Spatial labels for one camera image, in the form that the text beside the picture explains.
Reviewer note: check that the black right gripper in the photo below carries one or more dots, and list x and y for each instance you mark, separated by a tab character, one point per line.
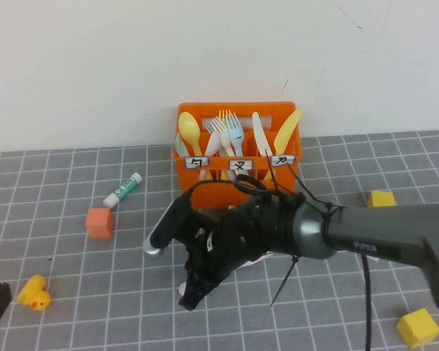
241	234

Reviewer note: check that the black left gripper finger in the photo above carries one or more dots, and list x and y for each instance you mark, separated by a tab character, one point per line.
4	298

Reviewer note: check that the large pink plastic fork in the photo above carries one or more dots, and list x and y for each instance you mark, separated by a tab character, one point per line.
181	289

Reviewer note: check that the light blue plastic fork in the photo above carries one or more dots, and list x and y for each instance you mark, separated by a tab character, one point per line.
237	138

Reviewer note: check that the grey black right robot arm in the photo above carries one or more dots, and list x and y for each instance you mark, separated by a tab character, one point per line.
388	234

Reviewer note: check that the orange plastic cutlery holder crate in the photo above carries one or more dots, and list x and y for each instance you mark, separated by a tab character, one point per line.
212	197

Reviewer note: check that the yellow rubber duck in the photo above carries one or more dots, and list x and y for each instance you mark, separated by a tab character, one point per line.
36	296

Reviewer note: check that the black zip tie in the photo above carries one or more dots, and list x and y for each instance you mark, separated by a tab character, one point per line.
270	168
285	279
303	186

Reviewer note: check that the orange foam cube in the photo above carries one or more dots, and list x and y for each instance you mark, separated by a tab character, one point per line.
99	225

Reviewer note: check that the white label reading 勺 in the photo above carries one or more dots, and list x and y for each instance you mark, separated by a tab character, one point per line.
196	163

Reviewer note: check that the white green glue stick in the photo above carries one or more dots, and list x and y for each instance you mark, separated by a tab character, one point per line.
122	190

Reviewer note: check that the white label reading 叉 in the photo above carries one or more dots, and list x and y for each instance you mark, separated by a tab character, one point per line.
241	165

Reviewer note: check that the white plastic fork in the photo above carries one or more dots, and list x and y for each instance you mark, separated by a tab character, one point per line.
225	140
212	144

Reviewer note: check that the pale green plastic spoon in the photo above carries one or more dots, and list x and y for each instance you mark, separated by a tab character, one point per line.
179	144

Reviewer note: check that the white label reading 刀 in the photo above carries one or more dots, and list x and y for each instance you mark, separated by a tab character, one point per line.
282	160

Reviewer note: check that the yellow plastic spoon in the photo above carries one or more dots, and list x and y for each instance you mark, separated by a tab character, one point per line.
189	126

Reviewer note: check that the white plastic knife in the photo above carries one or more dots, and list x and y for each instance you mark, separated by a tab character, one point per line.
259	135

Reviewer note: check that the yellow plastic knife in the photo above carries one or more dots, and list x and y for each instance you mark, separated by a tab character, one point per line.
287	128

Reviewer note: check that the yellow foam cube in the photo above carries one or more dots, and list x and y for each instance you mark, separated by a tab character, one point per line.
418	328
380	198

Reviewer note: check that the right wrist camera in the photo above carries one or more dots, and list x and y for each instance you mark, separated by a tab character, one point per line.
161	237

